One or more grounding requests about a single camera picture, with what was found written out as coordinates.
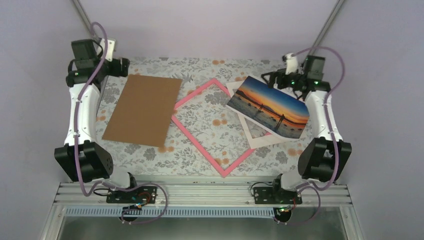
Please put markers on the aluminium corner post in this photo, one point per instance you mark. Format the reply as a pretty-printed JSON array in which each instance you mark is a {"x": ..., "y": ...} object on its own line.
[
  {"x": 82, "y": 14},
  {"x": 328, "y": 23}
]

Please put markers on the grey slotted cable duct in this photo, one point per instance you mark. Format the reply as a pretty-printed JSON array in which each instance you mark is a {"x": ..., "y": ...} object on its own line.
[{"x": 172, "y": 212}]

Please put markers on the sunset photo print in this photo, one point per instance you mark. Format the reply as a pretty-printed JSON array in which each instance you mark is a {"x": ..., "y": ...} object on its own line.
[{"x": 271, "y": 109}]

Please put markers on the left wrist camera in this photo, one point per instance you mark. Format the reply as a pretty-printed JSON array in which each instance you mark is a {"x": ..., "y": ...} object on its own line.
[{"x": 109, "y": 46}]

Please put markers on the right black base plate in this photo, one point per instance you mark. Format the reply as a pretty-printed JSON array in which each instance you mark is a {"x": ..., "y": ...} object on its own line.
[{"x": 269, "y": 196}]

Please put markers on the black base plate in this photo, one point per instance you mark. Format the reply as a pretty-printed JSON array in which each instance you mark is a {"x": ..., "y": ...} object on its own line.
[
  {"x": 142, "y": 195},
  {"x": 269, "y": 196}
]

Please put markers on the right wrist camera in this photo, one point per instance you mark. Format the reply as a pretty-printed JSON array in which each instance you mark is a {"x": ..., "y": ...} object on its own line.
[{"x": 291, "y": 63}]

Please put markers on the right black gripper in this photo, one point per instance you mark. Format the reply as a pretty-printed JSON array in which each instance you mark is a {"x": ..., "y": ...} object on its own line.
[{"x": 279, "y": 74}]

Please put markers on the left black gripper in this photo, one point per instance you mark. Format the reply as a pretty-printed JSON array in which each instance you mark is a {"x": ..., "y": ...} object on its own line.
[{"x": 116, "y": 71}]

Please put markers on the white mat board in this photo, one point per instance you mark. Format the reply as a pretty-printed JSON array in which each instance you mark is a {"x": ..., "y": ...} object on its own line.
[{"x": 258, "y": 137}]

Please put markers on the left aluminium corner post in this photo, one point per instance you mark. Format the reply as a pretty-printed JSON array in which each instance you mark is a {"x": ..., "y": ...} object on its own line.
[{"x": 82, "y": 14}]

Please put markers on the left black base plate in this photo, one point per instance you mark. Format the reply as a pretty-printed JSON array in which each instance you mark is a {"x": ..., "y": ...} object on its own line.
[{"x": 142, "y": 195}]

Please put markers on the right aluminium corner post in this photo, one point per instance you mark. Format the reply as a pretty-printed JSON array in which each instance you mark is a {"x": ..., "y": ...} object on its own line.
[{"x": 328, "y": 23}]

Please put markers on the brown cardboard backing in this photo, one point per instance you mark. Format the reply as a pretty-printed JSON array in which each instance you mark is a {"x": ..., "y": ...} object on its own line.
[{"x": 143, "y": 111}]

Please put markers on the aluminium rail base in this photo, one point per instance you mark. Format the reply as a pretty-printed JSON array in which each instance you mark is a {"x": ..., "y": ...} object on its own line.
[{"x": 329, "y": 215}]

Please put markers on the floral table cloth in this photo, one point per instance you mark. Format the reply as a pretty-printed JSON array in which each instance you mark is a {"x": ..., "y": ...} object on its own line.
[{"x": 147, "y": 160}]

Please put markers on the pink photo frame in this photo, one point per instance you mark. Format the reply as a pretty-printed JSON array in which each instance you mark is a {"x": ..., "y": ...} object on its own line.
[{"x": 211, "y": 137}]

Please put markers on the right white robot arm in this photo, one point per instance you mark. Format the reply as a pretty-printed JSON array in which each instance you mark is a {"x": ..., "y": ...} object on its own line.
[{"x": 324, "y": 159}]

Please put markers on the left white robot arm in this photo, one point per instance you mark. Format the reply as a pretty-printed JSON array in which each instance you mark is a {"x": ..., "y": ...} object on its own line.
[{"x": 81, "y": 157}]

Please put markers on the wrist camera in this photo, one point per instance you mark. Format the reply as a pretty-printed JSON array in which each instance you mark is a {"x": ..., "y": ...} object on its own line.
[
  {"x": 291, "y": 63},
  {"x": 109, "y": 46}
]

